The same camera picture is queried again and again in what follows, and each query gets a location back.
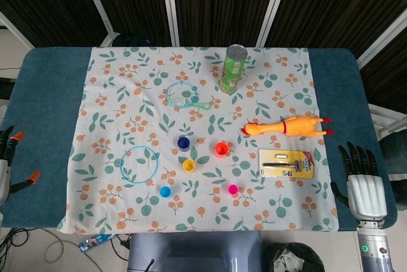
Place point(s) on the dark chair back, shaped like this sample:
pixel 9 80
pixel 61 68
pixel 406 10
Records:
pixel 132 40

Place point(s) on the dark teal chair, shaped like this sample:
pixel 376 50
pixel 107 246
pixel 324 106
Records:
pixel 395 151

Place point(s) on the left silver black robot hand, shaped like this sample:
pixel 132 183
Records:
pixel 4 170

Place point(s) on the yellow rubber chicken toy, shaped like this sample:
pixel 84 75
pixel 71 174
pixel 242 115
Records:
pixel 302 126

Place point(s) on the teal table cover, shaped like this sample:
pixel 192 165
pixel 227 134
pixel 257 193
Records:
pixel 44 94

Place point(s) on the orange plastic cup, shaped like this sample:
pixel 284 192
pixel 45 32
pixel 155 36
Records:
pixel 221 149

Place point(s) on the light blue plastic cup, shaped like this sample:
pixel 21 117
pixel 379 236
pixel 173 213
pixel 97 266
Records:
pixel 165 192

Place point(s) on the yellow plastic cup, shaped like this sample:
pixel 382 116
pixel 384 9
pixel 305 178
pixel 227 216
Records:
pixel 188 165

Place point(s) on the pink plastic cup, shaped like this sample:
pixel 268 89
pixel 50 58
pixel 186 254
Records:
pixel 232 189

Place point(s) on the green chips can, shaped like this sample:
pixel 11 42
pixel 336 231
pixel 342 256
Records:
pixel 233 72

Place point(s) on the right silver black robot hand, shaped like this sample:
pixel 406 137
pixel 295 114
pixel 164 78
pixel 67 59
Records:
pixel 365 192

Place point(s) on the floral print tablecloth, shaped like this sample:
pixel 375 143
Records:
pixel 203 208

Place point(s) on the black trash bin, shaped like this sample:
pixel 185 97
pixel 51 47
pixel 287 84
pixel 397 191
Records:
pixel 295 259

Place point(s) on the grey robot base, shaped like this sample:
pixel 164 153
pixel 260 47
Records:
pixel 194 253

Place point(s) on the razor in yellow blister pack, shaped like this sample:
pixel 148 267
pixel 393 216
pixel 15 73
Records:
pixel 286 164

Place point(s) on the dark blue plastic cup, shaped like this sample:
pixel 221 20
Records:
pixel 183 143

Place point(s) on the white metal rack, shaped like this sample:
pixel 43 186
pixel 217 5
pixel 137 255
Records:
pixel 391 122

